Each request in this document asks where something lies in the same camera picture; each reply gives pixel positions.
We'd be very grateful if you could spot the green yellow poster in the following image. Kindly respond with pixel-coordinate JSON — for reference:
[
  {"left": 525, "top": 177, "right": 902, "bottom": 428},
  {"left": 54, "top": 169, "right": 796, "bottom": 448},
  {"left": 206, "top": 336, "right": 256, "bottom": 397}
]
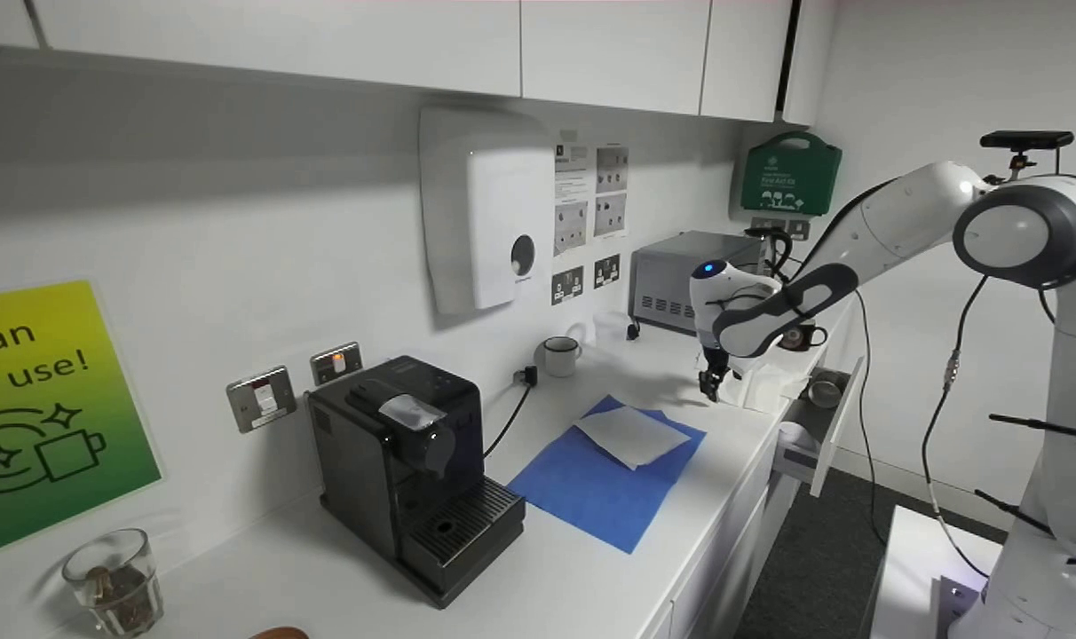
[{"left": 0, "top": 278, "right": 165, "bottom": 563}]

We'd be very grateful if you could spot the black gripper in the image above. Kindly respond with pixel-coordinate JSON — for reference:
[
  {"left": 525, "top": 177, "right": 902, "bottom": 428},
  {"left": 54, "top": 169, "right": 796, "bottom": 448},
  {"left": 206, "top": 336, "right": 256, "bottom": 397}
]
[{"left": 697, "top": 345, "right": 736, "bottom": 404}]

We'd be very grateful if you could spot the black camera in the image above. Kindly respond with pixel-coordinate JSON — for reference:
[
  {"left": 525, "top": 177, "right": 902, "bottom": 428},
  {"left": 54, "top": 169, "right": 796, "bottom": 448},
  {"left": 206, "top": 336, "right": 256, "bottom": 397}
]
[{"left": 977, "top": 127, "right": 1076, "bottom": 153}]

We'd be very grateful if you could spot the white laminated notice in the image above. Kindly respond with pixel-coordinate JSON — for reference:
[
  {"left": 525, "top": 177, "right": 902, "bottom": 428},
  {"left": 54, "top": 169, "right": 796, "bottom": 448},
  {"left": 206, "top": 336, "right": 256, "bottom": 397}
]
[
  {"left": 588, "top": 141, "right": 631, "bottom": 242},
  {"left": 550, "top": 141, "right": 596, "bottom": 257}
]

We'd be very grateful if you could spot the black mug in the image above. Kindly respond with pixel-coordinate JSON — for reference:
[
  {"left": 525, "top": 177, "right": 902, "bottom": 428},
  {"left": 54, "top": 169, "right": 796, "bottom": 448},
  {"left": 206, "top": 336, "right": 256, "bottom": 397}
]
[{"left": 780, "top": 319, "right": 832, "bottom": 354}]

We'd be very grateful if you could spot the white mug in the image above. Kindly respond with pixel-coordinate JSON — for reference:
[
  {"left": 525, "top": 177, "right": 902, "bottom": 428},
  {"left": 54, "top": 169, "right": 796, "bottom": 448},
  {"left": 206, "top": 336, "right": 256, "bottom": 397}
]
[{"left": 533, "top": 332, "right": 588, "bottom": 381}]

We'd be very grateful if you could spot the blue placemat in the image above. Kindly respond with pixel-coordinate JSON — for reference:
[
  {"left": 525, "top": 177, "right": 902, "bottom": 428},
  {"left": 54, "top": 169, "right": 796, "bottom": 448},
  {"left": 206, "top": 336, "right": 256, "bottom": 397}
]
[{"left": 506, "top": 391, "right": 706, "bottom": 558}]

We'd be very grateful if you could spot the drinking glass with spoon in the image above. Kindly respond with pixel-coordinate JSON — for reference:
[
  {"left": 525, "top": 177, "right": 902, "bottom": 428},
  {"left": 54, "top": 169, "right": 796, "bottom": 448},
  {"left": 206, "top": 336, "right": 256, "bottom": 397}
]
[{"left": 61, "top": 526, "right": 165, "bottom": 639}]

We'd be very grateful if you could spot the steel wall socket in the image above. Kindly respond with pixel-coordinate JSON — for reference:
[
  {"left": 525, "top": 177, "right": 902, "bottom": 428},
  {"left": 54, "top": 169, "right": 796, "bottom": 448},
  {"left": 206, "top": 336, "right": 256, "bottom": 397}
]
[
  {"left": 309, "top": 336, "right": 369, "bottom": 391},
  {"left": 225, "top": 363, "right": 303, "bottom": 437},
  {"left": 588, "top": 247, "right": 623, "bottom": 289},
  {"left": 545, "top": 263, "right": 588, "bottom": 308}
]

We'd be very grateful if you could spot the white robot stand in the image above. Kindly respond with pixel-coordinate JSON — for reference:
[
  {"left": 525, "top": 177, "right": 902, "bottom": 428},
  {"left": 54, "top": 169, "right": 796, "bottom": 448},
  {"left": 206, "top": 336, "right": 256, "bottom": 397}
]
[{"left": 871, "top": 499, "right": 1038, "bottom": 639}]

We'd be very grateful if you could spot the white open drawer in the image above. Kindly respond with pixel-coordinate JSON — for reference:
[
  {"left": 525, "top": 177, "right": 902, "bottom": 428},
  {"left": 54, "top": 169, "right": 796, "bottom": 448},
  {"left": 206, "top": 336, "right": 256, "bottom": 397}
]
[{"left": 769, "top": 359, "right": 867, "bottom": 499}]

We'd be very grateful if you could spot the green first aid box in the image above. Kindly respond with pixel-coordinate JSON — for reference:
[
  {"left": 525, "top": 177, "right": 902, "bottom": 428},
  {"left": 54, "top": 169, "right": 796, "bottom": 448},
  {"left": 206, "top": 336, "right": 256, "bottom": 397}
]
[{"left": 732, "top": 131, "right": 844, "bottom": 223}]

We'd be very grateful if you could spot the white paper towel dispenser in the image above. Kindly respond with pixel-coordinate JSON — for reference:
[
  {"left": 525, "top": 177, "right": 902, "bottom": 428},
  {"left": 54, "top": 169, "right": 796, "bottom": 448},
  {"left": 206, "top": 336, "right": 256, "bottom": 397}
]
[{"left": 420, "top": 106, "right": 557, "bottom": 319}]

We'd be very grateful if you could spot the silver microwave oven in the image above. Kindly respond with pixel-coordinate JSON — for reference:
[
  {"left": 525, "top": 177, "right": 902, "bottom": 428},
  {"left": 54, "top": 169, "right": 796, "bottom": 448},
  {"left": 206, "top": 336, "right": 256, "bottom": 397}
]
[{"left": 623, "top": 228, "right": 765, "bottom": 341}]

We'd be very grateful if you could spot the black power cable with plug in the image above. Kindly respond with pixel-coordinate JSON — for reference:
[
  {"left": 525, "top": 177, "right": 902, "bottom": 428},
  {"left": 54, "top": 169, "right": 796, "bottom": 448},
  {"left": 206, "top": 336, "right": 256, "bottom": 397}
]
[{"left": 480, "top": 363, "right": 542, "bottom": 460}]

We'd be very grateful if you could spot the black coffee machine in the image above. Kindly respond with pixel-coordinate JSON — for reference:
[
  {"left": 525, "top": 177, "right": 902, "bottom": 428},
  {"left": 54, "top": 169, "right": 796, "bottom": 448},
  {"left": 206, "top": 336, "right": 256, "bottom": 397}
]
[{"left": 305, "top": 350, "right": 528, "bottom": 611}]

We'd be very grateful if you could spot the white base cabinet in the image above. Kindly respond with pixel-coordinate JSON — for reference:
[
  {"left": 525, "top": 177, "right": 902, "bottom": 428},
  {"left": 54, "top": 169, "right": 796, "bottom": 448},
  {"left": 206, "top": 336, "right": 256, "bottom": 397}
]
[{"left": 634, "top": 404, "right": 832, "bottom": 639}]

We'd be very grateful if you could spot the white wall cabinet unit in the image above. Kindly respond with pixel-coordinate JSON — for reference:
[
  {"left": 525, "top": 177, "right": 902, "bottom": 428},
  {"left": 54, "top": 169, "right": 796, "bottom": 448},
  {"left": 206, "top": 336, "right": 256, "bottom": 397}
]
[{"left": 0, "top": 0, "right": 806, "bottom": 127}]

